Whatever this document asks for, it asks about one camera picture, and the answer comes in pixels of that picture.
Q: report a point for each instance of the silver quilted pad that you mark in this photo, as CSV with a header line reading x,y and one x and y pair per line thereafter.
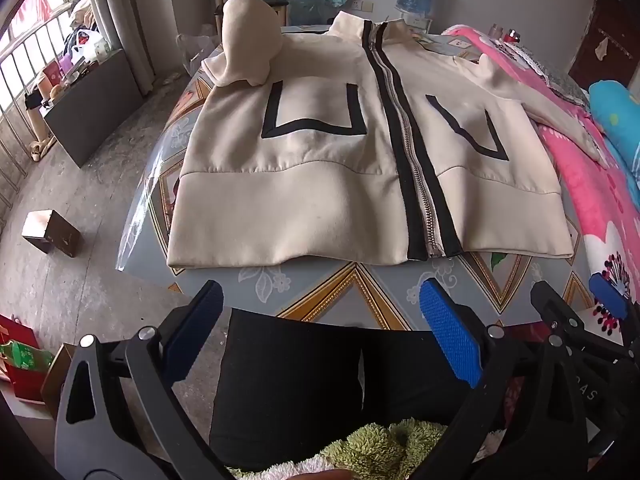
x,y
560,80

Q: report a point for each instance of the fruit patterned tablecloth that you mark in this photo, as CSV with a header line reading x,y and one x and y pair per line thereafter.
x,y
350,290

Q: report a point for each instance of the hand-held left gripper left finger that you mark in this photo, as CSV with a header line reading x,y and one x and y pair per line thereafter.
x,y
192,330

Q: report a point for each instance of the grey curtain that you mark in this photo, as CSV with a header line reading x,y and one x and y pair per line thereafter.
x,y
130,5

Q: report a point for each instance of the person's left forearm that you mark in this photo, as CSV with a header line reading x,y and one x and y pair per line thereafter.
x,y
380,445

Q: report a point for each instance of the white water dispenser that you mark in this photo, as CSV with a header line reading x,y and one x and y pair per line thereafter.
x,y
414,22

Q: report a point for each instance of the wooden chair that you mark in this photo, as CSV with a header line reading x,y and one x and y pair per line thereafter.
x,y
272,2

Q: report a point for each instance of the white wall socket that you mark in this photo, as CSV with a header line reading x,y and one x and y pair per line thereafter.
x,y
362,7

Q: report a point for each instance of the brown cardboard box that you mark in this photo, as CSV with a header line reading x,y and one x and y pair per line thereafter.
x,y
55,235

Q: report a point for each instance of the white hanging rag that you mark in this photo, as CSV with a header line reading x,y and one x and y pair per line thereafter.
x,y
601,49

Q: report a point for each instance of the clear plastic bag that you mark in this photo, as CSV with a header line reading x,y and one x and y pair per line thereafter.
x,y
195,52

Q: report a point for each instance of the red gift box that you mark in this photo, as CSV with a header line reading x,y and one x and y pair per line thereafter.
x,y
52,74

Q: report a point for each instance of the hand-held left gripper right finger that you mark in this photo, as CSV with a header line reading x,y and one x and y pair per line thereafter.
x,y
450,335

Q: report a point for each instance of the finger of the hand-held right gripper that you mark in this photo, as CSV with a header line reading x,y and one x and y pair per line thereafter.
x,y
607,292
550,305

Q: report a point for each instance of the pink floral blanket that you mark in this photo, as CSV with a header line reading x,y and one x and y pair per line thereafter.
x,y
590,200

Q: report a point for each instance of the white lace cloth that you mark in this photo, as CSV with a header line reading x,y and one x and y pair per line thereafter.
x,y
522,55

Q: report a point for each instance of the blue plush pillow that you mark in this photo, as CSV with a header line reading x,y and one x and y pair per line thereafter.
x,y
617,115

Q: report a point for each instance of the red paper bag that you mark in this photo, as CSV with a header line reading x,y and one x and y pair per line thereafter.
x,y
20,385

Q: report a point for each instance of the green plastic bottle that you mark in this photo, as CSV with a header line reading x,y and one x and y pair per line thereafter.
x,y
25,355

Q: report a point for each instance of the dark grey cabinet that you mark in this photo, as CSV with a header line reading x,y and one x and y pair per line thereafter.
x,y
95,110

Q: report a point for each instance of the white plastic bag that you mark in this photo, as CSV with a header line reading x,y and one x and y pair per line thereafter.
x,y
87,47

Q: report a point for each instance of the brown door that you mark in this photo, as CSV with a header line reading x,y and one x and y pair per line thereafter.
x,y
610,25

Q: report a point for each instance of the beige zip jacket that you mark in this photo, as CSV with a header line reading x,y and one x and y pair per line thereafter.
x,y
300,185

